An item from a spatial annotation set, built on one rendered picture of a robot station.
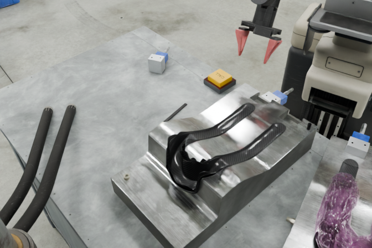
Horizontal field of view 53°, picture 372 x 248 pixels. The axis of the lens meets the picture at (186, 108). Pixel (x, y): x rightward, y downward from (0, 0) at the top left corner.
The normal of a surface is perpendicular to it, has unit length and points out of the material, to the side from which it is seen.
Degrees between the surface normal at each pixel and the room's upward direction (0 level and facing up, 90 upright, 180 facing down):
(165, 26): 0
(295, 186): 0
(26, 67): 0
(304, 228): 8
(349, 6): 90
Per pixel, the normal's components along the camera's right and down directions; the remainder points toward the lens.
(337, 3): -0.53, 0.58
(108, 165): -0.02, -0.73
